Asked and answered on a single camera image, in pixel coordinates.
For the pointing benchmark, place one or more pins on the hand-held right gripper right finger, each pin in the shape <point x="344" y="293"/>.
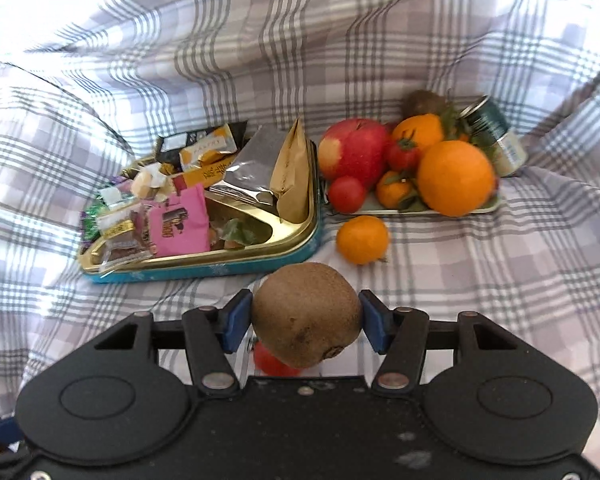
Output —
<point x="375" y="322"/>

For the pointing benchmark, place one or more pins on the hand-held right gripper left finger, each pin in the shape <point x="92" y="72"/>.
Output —
<point x="235" y="322"/>

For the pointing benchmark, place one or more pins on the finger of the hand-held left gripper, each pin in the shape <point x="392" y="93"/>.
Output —
<point x="2" y="430"/>

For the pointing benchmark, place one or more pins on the large brown kiwi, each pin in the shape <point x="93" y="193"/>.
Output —
<point x="305" y="315"/>

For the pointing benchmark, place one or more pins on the white rectangular tray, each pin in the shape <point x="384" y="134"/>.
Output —
<point x="380" y="208"/>

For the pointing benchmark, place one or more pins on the red cherry tomato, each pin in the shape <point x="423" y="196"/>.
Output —
<point x="272" y="364"/>
<point x="346" y="194"/>

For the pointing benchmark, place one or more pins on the gold and teal tin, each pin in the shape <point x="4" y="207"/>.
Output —
<point x="240" y="260"/>

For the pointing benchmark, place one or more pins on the plain orange tangerine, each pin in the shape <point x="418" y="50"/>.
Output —
<point x="362" y="240"/>

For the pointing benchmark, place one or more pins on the wilted green leaf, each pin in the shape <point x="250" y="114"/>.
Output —
<point x="236" y="232"/>

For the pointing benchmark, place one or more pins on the pink snack packet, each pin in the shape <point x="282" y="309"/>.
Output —
<point x="180" y="225"/>

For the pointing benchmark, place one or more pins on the grey checked blanket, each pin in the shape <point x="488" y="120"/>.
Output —
<point x="480" y="260"/>

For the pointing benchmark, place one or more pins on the small tangerine with leaves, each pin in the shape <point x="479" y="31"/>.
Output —
<point x="392" y="190"/>

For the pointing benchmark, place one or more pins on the pile of wrapped candies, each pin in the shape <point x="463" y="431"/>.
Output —
<point x="120" y="220"/>

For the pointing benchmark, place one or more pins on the silver foil packet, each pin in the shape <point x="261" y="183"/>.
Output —
<point x="250" y="165"/>

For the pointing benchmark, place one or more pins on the tan paper packet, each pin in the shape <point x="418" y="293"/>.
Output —
<point x="292" y="175"/>

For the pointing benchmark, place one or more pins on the large orange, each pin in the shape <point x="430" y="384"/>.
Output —
<point x="455" y="177"/>

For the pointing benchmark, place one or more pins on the red strawberry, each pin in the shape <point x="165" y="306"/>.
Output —
<point x="402" y="155"/>

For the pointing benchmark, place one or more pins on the red apple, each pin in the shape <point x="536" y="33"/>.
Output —
<point x="355" y="152"/>

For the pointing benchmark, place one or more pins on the black and yellow snack packets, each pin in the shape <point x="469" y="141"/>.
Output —
<point x="200" y="150"/>

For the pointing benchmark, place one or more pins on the tangerine with long stem leaves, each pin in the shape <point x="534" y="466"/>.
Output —
<point x="420" y="130"/>

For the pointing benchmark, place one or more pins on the green drink can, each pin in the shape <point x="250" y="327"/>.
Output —
<point x="492" y="130"/>

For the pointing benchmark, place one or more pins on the small brown kiwi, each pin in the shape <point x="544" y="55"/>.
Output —
<point x="425" y="102"/>

